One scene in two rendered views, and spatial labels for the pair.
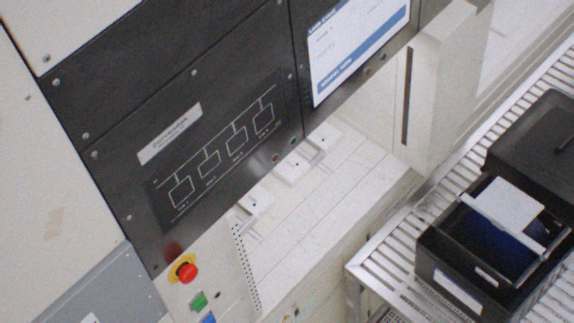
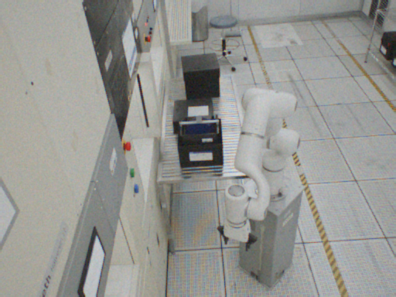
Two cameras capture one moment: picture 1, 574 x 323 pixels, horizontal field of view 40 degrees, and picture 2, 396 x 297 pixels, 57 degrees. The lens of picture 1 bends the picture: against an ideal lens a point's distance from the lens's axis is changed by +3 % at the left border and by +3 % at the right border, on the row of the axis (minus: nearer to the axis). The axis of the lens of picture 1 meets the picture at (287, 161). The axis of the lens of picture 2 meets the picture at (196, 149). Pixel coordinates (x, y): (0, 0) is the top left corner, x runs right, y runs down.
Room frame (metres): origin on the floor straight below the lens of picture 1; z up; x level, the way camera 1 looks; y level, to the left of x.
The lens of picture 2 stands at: (-0.37, 0.94, 2.28)
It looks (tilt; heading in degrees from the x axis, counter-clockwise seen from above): 39 degrees down; 311
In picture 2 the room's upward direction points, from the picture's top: 6 degrees counter-clockwise
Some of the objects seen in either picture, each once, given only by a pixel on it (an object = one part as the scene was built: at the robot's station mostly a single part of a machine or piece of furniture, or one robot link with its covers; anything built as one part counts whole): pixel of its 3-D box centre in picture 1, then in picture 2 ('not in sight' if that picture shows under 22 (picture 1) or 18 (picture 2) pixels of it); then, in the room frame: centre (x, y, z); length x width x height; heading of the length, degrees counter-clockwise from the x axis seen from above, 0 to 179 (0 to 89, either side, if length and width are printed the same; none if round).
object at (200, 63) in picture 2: not in sight; (200, 76); (1.31, -1.12, 0.89); 0.29 x 0.29 x 0.25; 42
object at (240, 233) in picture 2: not in sight; (237, 227); (0.14, 0.16, 1.12); 0.10 x 0.07 x 0.11; 14
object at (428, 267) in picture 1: (492, 254); (200, 142); (0.82, -0.47, 0.85); 0.28 x 0.28 x 0.17; 37
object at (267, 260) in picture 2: not in sight; (267, 230); (0.28, -0.42, 0.38); 0.28 x 0.28 x 0.76; 84
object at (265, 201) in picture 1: (220, 203); not in sight; (1.06, 0.19, 0.89); 0.22 x 0.21 x 0.04; 39
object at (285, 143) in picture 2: not in sight; (280, 148); (0.25, -0.43, 1.07); 0.19 x 0.12 x 0.24; 14
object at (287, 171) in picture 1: (290, 139); not in sight; (1.23, -0.02, 0.89); 0.22 x 0.21 x 0.04; 39
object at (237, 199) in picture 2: not in sight; (237, 203); (0.14, 0.16, 1.26); 0.09 x 0.08 x 0.13; 14
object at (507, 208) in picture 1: (496, 238); (199, 132); (0.82, -0.47, 0.93); 0.24 x 0.20 x 0.32; 37
